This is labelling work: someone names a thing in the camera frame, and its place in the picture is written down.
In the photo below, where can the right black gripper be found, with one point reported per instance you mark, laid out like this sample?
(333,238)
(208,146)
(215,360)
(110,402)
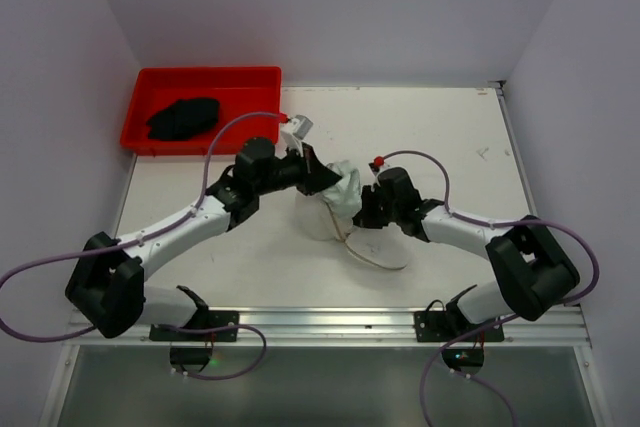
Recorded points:
(373,206)

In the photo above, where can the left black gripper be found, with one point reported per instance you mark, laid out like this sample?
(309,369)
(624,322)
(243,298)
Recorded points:
(305,170)

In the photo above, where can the white bra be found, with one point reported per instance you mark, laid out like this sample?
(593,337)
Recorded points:
(345,189)

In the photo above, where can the white round laundry bag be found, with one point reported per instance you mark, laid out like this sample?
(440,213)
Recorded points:
(329,217)

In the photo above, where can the black bra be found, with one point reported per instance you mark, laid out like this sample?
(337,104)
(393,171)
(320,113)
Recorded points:
(184,119)

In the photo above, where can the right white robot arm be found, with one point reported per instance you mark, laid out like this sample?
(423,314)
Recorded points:
(532,271)

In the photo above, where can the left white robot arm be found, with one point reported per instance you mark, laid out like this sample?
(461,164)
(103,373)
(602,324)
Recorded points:
(108,285)

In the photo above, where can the red plastic tray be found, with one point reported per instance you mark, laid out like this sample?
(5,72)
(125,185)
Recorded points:
(239,91)

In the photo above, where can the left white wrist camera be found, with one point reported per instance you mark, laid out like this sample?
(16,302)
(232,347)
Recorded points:
(293,131)

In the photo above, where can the aluminium rail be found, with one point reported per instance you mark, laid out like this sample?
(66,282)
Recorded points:
(395,327)

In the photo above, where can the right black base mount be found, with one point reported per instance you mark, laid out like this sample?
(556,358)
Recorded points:
(440,327)

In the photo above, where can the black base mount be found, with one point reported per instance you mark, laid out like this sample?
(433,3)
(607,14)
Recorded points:
(192,327)
(440,327)

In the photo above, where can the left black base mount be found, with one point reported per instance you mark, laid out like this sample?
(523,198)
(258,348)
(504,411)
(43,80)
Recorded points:
(192,327)

